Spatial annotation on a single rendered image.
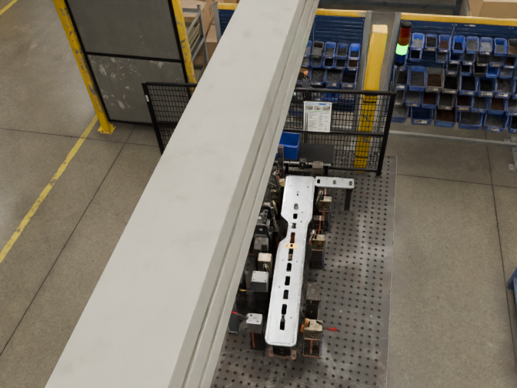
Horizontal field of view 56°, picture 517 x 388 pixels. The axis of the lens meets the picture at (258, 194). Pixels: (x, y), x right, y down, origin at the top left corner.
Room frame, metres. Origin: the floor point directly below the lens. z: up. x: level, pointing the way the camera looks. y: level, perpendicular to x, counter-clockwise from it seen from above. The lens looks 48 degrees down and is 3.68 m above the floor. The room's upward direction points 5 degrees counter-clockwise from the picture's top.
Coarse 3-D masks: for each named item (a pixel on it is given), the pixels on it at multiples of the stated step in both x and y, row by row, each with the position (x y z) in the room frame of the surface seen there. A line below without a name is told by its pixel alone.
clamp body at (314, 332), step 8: (312, 320) 1.33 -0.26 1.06; (320, 320) 1.33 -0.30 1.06; (304, 328) 1.29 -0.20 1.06; (312, 328) 1.28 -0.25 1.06; (320, 328) 1.28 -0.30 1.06; (304, 336) 1.28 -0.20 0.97; (312, 336) 1.27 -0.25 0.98; (320, 336) 1.26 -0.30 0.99; (304, 344) 1.29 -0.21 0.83; (312, 344) 1.29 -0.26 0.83; (304, 352) 1.28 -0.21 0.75; (312, 352) 1.26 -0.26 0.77; (320, 352) 1.29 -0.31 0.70
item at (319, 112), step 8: (304, 104) 2.91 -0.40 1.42; (312, 104) 2.89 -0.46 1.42; (320, 104) 2.88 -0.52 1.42; (328, 104) 2.87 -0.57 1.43; (304, 112) 2.91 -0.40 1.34; (312, 112) 2.89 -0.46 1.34; (320, 112) 2.88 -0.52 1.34; (328, 112) 2.87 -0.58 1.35; (304, 120) 2.91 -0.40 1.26; (312, 120) 2.89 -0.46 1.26; (320, 120) 2.88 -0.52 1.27; (328, 120) 2.87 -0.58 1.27; (304, 128) 2.91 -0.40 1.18; (312, 128) 2.89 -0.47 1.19; (320, 128) 2.88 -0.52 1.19; (328, 128) 2.87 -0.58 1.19
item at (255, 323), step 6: (252, 318) 1.37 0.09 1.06; (258, 318) 1.37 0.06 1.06; (252, 324) 1.34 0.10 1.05; (258, 324) 1.33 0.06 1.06; (252, 330) 1.34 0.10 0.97; (258, 330) 1.33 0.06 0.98; (252, 336) 1.35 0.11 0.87; (258, 336) 1.34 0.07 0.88; (252, 342) 1.35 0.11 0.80; (258, 342) 1.34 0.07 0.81; (264, 342) 1.38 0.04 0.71; (252, 348) 1.35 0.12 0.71; (258, 348) 1.34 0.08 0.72
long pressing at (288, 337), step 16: (288, 176) 2.57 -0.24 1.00; (304, 176) 2.56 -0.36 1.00; (288, 192) 2.40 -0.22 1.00; (304, 192) 2.39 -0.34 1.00; (288, 208) 2.25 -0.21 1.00; (304, 208) 2.24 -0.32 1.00; (288, 224) 2.10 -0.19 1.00; (304, 224) 2.09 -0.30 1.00; (288, 240) 1.96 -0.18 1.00; (304, 240) 1.96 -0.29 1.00; (288, 256) 1.83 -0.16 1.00; (304, 256) 1.83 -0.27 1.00; (288, 272) 1.71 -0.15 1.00; (272, 288) 1.60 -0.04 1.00; (288, 288) 1.59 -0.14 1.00; (272, 304) 1.49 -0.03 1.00; (288, 304) 1.48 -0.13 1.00; (272, 320) 1.38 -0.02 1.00; (288, 320) 1.37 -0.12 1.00; (272, 336) 1.28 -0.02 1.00; (288, 336) 1.27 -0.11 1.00
